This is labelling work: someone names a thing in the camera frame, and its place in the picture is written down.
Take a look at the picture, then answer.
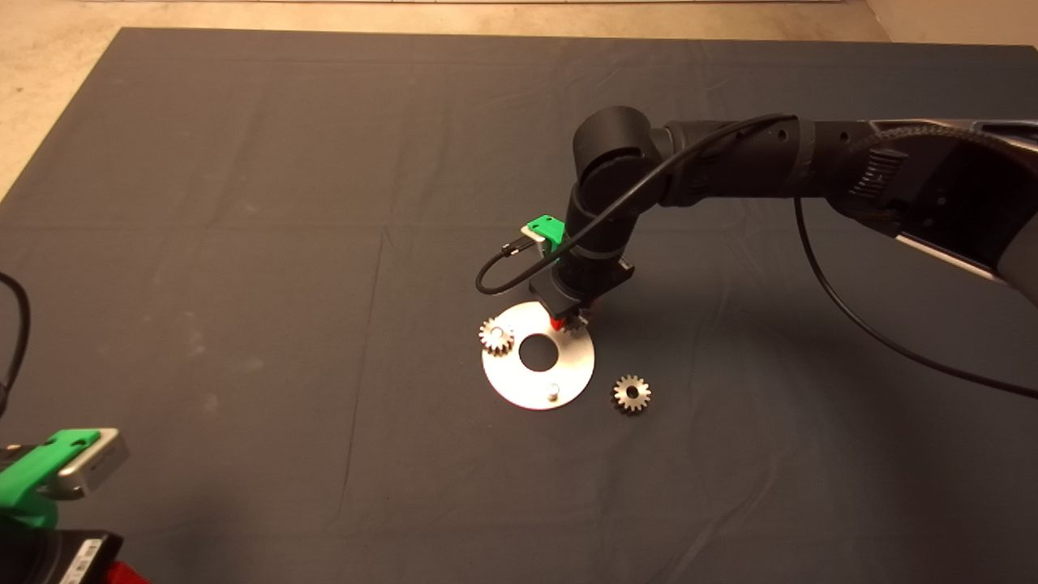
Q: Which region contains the thin black left camera cable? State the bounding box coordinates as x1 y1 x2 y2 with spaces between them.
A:
0 272 30 419

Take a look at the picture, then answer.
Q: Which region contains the green right camera mount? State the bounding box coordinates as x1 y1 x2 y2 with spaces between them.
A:
525 214 566 259

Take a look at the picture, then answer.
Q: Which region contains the thin black right camera cable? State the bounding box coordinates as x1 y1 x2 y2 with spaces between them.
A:
475 114 1038 400

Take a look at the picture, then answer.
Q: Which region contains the braided black right arm cable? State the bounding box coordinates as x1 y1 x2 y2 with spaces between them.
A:
872 123 1038 143

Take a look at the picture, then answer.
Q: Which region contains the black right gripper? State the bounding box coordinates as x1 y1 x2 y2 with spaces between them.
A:
529 250 636 332

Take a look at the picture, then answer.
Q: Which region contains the thin black camera cable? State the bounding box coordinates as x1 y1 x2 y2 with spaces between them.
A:
0 272 30 419
475 114 1038 400

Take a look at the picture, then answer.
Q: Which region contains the dark grey table cloth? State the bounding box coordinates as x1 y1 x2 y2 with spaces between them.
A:
0 28 1038 584

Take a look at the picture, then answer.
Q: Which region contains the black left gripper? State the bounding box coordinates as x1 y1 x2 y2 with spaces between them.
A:
0 530 152 584

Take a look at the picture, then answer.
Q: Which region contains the round metal carrier plate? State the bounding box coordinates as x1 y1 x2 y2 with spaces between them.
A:
482 302 596 410

